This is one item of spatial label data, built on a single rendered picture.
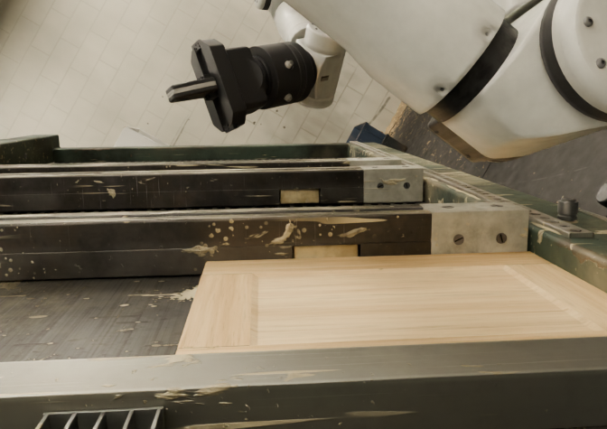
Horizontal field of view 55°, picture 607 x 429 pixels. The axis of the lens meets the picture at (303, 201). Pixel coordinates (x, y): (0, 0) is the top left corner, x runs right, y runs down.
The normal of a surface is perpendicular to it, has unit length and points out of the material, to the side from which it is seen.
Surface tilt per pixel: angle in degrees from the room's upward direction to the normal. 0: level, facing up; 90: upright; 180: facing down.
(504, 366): 59
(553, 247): 31
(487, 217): 90
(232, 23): 90
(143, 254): 90
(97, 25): 90
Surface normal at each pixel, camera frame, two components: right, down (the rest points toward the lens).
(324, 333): -0.01, -0.99
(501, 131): -0.43, 0.71
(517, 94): -0.16, 0.40
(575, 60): -0.47, 0.18
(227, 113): -0.74, 0.27
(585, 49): 0.24, -0.13
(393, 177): 0.07, 0.17
